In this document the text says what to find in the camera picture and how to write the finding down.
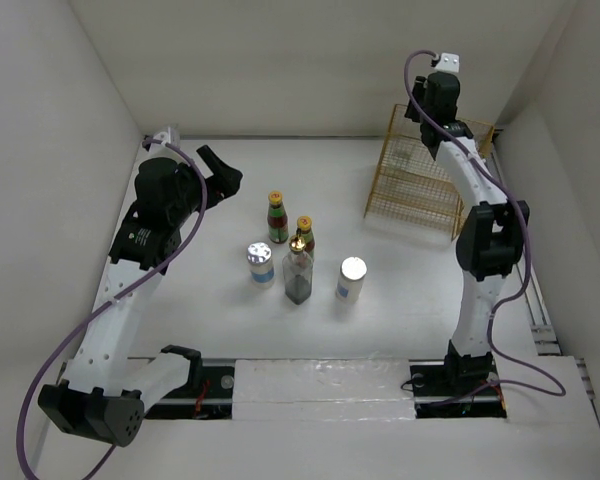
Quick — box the silver lid shaker jar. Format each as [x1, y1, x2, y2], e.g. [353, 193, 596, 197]
[335, 256, 367, 303]
[246, 242, 275, 289]

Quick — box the dark liquid glass bottle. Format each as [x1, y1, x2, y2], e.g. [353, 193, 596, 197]
[282, 233, 313, 305]

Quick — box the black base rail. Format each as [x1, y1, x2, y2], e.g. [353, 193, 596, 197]
[147, 358, 507, 422]

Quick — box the clear glass oil bottle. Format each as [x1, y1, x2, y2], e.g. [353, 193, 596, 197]
[388, 104, 422, 159]

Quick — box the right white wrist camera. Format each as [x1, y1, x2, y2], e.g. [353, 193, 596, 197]
[431, 52, 460, 74]

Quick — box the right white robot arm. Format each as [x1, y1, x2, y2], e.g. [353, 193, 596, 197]
[405, 71, 529, 397]

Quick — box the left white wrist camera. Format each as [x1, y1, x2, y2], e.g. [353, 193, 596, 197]
[142, 125, 180, 151]

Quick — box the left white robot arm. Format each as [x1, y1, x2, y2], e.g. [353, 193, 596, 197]
[38, 140, 243, 447]

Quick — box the right silver lid shaker jar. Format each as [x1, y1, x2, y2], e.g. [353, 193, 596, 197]
[335, 256, 367, 303]

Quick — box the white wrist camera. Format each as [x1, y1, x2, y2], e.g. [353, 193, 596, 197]
[431, 52, 460, 74]
[142, 125, 180, 151]

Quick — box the yellow wire rack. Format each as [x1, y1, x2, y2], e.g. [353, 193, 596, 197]
[364, 113, 465, 240]

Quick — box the left silver lid shaker jar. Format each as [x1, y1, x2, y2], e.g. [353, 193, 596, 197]
[246, 242, 275, 289]

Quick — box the back green label sauce bottle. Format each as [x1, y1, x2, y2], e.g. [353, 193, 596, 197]
[267, 190, 289, 244]

